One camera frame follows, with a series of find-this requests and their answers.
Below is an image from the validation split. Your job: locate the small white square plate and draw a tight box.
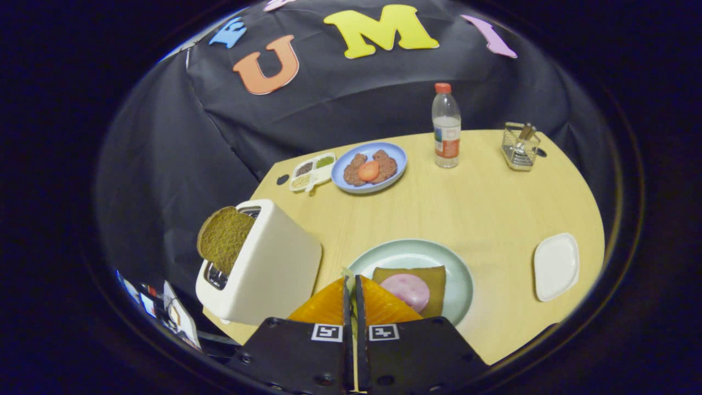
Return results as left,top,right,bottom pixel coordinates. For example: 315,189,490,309
533,233,580,303

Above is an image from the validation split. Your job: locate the black backdrop cloth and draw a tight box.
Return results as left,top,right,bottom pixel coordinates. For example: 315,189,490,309
93,0,620,330

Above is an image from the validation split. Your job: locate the white toaster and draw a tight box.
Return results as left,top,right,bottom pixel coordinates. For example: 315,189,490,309
195,199,323,326

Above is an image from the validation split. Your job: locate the brown toast slice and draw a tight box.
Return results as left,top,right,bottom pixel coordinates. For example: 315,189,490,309
196,206,256,277

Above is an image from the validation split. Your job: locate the clear plastic water bottle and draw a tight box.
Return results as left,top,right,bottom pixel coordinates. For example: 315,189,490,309
432,82,462,169

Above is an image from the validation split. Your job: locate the pink ham slice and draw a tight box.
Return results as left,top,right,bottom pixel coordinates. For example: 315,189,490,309
380,273,431,313

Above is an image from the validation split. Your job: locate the metal wire utensil basket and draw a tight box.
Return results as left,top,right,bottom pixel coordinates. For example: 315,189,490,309
501,122,542,172

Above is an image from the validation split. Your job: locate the white divided seasoning tray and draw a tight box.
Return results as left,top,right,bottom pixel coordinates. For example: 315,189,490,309
289,152,337,195

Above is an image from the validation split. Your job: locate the pale green round plate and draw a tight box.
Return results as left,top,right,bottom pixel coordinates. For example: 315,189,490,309
347,239,474,327

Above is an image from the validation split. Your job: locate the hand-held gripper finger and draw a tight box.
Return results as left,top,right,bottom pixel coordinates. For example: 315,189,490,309
355,274,490,395
228,276,354,395

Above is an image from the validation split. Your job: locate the blue round plate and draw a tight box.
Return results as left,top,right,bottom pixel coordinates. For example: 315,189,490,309
331,142,408,194

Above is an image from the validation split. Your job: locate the brown bread slice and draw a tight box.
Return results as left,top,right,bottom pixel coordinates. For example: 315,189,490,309
372,266,447,319

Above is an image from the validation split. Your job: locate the brown meat patty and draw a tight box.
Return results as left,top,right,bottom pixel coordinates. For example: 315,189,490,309
372,149,398,183
344,153,368,187

